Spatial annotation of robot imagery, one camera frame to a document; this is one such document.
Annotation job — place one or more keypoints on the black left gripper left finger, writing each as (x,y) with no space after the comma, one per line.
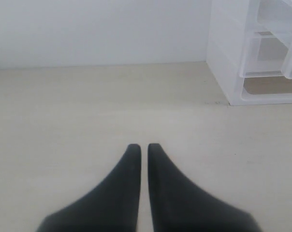
(112,206)

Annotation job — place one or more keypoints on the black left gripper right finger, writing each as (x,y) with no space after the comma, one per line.
(179,205)

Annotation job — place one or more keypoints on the clear wide middle drawer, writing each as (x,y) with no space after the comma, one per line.
(263,55)

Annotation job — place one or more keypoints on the white plastic drawer cabinet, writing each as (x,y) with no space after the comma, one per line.
(231,23)

